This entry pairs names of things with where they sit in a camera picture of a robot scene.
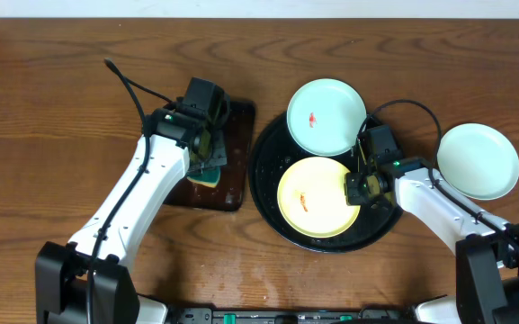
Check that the black rectangular water tray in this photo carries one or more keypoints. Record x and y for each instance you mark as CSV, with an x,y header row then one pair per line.
x,y
227,196

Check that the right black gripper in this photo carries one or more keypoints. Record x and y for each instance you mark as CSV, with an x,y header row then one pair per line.
x,y
353,195

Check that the light blue plate ketchup stain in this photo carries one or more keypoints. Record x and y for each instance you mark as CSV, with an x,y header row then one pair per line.
x,y
324,116

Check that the green yellow sponge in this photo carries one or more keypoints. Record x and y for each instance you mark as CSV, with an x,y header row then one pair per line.
x,y
208,177

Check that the yellow plate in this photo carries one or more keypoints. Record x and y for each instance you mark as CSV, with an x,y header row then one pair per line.
x,y
311,198

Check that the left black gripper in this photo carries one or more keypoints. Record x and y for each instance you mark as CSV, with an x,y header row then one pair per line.
x,y
214,158

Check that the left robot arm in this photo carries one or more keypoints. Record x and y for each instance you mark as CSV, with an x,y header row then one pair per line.
x,y
88,279

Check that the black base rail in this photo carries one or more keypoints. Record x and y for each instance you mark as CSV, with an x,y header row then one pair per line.
x,y
202,315

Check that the light blue front plate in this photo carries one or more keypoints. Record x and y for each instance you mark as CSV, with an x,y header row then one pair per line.
x,y
478,161

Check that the black round tray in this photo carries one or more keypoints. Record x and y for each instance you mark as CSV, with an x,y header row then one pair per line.
x,y
274,152

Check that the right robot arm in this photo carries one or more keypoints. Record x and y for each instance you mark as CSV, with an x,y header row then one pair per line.
x,y
486,247

